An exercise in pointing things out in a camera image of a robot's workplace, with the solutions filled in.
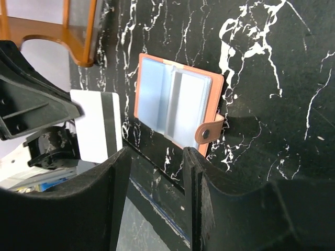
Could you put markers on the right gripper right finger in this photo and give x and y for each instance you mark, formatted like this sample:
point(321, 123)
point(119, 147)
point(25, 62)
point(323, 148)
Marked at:
point(223, 214)

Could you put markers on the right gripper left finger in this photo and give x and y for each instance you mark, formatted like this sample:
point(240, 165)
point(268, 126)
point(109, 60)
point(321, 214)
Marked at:
point(83, 213)

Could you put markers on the white card black stripe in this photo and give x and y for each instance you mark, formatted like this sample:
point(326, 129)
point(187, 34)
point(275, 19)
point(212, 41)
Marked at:
point(98, 129)

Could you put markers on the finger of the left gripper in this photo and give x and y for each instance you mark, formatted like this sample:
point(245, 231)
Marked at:
point(53, 147)
point(29, 102)

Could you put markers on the orange wooden shelf rack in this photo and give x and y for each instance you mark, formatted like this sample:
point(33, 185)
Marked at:
point(19, 30)

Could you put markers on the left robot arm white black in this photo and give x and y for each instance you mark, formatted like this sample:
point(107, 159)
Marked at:
point(14, 165)

